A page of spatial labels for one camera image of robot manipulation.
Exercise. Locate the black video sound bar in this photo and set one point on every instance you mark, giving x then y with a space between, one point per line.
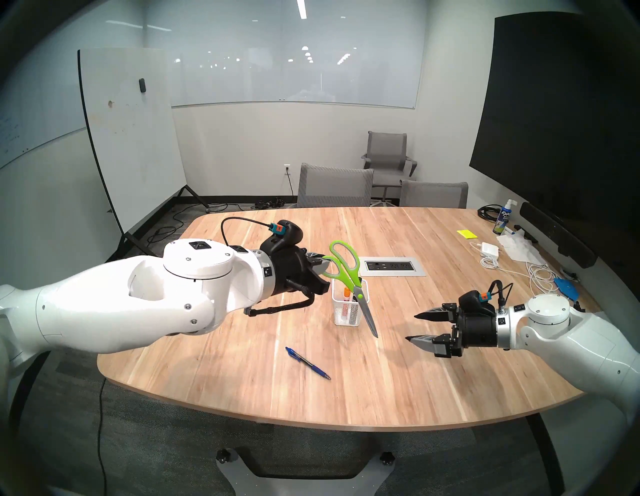
555 232

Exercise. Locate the wall mounted glass whiteboard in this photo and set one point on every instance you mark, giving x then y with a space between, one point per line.
300 75

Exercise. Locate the grey table power outlet panel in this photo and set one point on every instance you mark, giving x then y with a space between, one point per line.
400 267

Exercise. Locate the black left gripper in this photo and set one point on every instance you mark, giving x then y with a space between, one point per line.
290 270

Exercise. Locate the yellow sticky note pad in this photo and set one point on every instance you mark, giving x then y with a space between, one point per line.
466 233

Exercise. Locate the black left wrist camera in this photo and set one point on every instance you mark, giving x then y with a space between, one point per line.
286 235

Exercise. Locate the white crumpled plastic bag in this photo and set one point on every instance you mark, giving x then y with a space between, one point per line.
520 247

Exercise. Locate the black whiteboard eraser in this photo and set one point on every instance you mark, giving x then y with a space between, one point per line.
143 85

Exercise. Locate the blue flat plastic object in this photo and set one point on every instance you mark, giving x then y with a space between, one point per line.
566 288

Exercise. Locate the grey armrest swivel chair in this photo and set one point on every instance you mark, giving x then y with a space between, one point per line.
387 150

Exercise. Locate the blue ballpoint pen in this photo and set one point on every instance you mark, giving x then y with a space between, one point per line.
317 371

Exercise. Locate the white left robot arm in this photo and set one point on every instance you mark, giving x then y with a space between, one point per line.
100 310

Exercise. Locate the grey mesh-back chair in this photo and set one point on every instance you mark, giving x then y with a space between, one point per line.
335 187
435 196

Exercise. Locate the white mesh pen holder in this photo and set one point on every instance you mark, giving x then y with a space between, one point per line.
345 317

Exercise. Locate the whiteboard cleaner spray bottle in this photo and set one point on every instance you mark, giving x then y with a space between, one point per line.
501 220

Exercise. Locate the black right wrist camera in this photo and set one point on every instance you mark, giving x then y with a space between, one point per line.
472 301

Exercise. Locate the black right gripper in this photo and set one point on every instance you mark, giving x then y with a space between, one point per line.
477 330

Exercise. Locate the rolling whiteboard on stand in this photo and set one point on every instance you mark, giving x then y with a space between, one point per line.
130 140

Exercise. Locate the orange white dry-erase marker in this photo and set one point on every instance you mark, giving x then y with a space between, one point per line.
346 291

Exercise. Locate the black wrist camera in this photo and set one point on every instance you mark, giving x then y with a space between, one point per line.
472 301
286 235

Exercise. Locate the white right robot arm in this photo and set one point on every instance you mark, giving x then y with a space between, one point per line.
575 340

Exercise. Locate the large black wall screen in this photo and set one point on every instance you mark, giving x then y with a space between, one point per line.
550 125

